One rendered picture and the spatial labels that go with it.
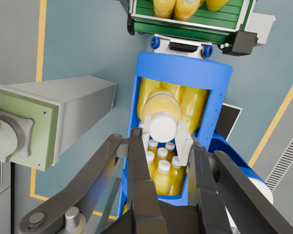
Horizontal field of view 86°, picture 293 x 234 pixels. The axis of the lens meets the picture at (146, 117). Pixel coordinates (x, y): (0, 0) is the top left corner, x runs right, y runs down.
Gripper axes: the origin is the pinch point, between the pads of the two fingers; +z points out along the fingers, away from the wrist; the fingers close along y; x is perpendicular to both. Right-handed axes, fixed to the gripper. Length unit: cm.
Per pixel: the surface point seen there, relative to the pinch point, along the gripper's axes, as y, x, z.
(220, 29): 18, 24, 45
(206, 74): 9.3, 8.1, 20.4
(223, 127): 70, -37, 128
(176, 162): 10.0, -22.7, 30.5
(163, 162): 4.9, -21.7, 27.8
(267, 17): 38, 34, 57
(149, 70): -4.1, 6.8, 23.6
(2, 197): -163, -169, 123
